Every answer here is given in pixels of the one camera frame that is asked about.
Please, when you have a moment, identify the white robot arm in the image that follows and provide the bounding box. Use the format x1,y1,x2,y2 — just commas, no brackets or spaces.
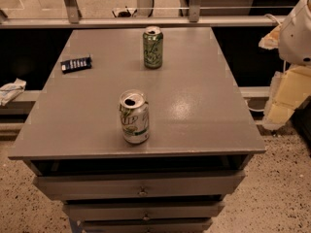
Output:
259,0,311,130

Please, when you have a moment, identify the green soda can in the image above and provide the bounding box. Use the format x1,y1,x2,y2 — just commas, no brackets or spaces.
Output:
143,26,163,69

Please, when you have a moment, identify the white 7up soda can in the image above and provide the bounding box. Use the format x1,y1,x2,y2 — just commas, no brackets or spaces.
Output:
119,89,149,144

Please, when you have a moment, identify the grey drawer cabinet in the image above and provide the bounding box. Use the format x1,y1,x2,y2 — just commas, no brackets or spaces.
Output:
9,28,264,233

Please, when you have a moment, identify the middle grey drawer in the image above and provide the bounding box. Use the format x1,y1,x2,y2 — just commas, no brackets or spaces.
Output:
63,201,225,221

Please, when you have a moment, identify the grey drawer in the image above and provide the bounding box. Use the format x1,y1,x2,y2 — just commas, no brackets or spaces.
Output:
63,201,225,221
33,171,245,201
82,218,212,233

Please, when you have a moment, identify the bottom grey drawer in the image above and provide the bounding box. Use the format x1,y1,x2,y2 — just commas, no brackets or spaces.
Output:
82,218,212,233

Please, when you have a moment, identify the top grey drawer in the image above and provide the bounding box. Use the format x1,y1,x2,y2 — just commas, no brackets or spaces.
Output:
33,171,245,201

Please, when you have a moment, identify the dark blue snack packet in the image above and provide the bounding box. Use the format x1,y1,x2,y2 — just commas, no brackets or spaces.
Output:
60,56,92,74

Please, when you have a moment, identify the white crumpled wrapper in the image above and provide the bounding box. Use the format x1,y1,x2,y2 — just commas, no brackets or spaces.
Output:
0,79,26,106

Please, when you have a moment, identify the grey metal railing frame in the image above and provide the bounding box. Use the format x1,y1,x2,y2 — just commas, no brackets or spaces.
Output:
0,0,285,28

